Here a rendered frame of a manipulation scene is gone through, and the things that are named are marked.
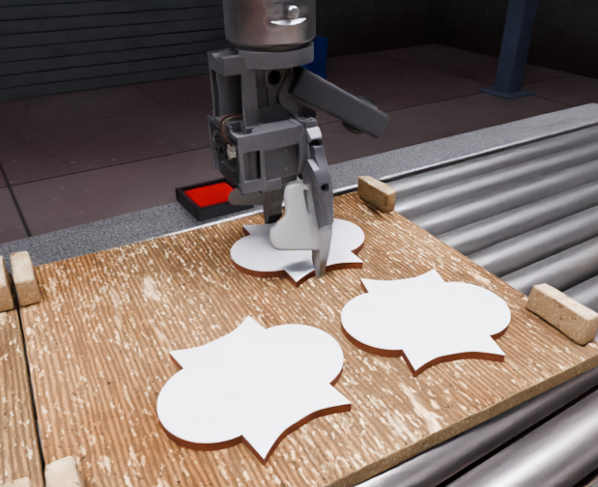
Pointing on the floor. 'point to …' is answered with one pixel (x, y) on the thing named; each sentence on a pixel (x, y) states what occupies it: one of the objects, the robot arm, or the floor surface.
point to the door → (90, 44)
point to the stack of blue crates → (319, 57)
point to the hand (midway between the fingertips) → (299, 243)
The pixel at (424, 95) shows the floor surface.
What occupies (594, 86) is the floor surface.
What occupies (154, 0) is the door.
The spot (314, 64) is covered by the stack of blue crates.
